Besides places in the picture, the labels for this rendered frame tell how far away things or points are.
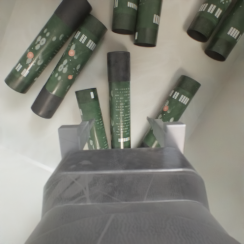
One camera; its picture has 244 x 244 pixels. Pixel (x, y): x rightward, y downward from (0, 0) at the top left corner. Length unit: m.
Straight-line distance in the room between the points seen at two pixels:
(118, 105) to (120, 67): 0.05
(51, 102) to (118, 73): 0.10
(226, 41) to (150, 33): 0.10
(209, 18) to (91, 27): 0.15
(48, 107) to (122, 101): 0.10
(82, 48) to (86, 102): 0.07
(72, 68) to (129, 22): 0.09
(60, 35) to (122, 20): 0.08
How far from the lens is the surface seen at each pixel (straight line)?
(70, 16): 0.25
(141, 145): 0.26
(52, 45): 0.25
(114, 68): 0.23
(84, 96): 0.24
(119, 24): 0.24
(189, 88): 0.25
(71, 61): 0.24
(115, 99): 0.24
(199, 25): 0.26
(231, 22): 0.29
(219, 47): 0.27
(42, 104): 0.26
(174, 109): 0.25
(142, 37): 0.24
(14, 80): 0.27
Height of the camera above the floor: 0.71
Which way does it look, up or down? 75 degrees down
